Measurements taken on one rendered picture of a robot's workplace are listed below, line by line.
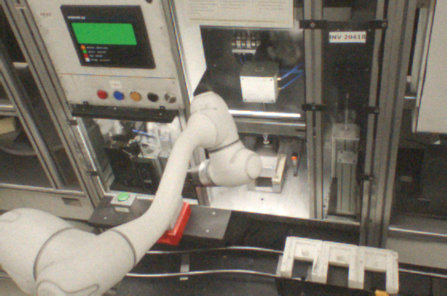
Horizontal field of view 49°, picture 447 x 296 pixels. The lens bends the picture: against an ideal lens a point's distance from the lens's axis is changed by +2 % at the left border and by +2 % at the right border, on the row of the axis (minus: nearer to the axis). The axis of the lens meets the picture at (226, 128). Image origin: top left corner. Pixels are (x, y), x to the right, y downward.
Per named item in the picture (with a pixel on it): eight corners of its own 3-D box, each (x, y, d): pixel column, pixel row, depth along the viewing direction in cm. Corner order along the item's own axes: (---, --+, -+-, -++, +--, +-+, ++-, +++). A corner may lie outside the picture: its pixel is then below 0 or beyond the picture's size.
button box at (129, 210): (118, 224, 183) (109, 202, 176) (126, 208, 189) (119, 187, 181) (137, 226, 181) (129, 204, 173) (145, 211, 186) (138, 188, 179)
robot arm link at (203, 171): (213, 151, 148) (201, 154, 153) (204, 178, 144) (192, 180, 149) (234, 164, 153) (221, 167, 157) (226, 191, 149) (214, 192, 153)
